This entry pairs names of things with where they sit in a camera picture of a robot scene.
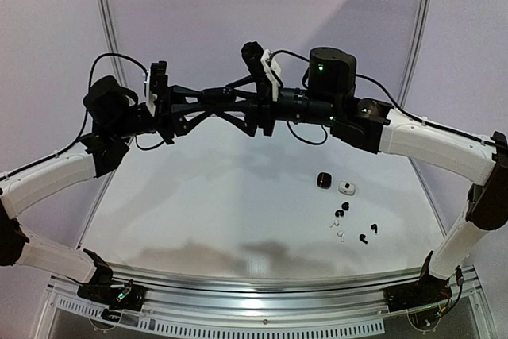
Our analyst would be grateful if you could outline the black oval charging case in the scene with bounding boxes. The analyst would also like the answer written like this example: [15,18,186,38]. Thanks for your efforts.
[198,87,237,105]

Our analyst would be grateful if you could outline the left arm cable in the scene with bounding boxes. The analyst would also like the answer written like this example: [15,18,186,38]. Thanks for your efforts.
[51,52,167,153]

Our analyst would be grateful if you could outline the right aluminium wall post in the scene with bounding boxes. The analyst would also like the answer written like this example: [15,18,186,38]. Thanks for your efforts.
[396,0,431,106]

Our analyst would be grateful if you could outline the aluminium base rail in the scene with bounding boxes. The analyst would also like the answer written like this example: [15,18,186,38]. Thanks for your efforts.
[36,265,496,338]

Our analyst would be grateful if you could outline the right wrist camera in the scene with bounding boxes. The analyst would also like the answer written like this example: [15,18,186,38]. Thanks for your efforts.
[241,41,283,102]

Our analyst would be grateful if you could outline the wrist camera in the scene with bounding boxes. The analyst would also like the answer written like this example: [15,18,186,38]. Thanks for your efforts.
[144,60,168,117]
[241,41,283,102]

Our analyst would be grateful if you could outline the small black charging case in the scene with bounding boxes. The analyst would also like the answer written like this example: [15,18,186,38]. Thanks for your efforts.
[316,172,333,189]

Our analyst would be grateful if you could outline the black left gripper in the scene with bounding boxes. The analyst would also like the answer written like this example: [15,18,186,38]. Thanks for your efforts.
[110,83,215,143]

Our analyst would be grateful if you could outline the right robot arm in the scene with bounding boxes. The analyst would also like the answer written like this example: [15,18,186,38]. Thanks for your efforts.
[217,44,507,304]

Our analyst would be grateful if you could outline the small white charging case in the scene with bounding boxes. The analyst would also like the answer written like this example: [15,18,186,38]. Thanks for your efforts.
[337,181,356,195]

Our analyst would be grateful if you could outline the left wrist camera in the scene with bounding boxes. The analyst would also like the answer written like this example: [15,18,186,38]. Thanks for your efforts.
[144,60,168,117]

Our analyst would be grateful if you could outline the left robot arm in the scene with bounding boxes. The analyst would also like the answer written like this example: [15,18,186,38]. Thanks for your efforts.
[1,73,235,302]

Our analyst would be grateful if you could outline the aluminium wall post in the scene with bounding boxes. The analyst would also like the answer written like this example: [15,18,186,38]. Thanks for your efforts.
[97,0,119,53]
[396,0,431,106]

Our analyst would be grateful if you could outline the left aluminium wall post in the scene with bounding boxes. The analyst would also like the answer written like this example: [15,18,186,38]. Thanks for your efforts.
[97,0,119,53]

